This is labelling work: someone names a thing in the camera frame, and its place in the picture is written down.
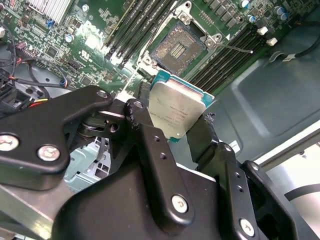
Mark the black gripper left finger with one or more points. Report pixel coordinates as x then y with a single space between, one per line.
37 125

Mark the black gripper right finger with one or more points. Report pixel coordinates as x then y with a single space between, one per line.
232 187

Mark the silver green CPU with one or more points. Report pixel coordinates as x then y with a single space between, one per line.
175 107

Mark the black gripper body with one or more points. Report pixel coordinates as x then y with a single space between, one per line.
112 212

